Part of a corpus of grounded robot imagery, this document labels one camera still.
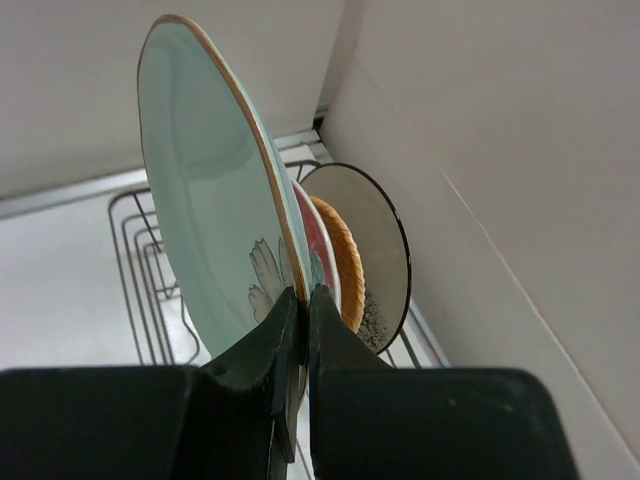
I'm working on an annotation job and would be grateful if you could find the grey plate with tree branches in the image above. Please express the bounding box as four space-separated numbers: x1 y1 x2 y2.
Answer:
301 163 412 354

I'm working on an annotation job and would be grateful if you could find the black wire dish rack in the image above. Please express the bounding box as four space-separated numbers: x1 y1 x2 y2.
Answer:
108 187 441 368

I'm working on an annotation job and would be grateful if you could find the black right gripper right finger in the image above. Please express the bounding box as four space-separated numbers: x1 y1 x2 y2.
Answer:
309 285 390 479

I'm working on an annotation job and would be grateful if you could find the red plate with teal flower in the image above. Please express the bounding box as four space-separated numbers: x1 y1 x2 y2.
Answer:
292 180 341 311

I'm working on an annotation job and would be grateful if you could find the light green plate with flower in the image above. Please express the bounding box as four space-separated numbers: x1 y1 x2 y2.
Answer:
137 14 312 356

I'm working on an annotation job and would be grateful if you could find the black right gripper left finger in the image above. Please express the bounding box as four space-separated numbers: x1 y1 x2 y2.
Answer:
202 287 299 479

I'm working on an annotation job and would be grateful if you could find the orange woven plate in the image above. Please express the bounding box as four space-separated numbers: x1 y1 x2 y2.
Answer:
311 196 366 333

